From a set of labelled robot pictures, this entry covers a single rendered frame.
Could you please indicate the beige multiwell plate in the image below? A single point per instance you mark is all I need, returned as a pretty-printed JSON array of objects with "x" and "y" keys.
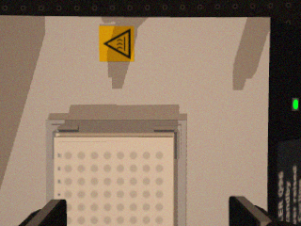
[{"x": 116, "y": 179}]

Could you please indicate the grey benchtop machine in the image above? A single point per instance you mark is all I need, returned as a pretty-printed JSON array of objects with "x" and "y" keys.
[{"x": 229, "y": 88}]

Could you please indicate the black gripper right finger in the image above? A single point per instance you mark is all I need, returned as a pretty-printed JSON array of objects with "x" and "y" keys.
[{"x": 244, "y": 213}]

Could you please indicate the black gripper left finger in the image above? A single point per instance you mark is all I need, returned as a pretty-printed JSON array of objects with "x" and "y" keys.
[{"x": 54, "y": 213}]

